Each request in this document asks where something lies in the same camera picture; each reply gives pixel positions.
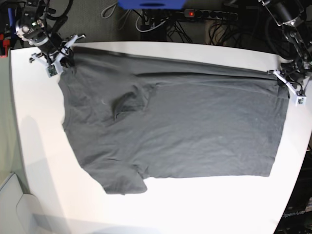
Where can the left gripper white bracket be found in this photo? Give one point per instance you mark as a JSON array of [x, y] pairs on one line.
[[294, 87]]

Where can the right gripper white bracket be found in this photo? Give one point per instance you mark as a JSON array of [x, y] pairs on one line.
[[50, 54]]

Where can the dark grey t-shirt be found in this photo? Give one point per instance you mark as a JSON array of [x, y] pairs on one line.
[[129, 118]]

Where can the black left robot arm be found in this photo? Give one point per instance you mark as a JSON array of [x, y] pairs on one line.
[[287, 14]]

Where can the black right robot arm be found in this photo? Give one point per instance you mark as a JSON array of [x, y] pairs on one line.
[[40, 28]]

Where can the red black object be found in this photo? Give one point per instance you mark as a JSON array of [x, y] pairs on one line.
[[4, 46]]

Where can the blue box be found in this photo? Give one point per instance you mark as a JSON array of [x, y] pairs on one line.
[[151, 4]]

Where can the black power strip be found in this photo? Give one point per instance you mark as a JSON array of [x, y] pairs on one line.
[[210, 15]]

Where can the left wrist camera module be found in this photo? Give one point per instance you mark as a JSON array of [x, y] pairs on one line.
[[300, 100]]

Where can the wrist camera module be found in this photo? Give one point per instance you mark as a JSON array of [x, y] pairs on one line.
[[54, 69], [300, 100]]

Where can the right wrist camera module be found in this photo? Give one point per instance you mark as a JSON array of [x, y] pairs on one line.
[[54, 69]]

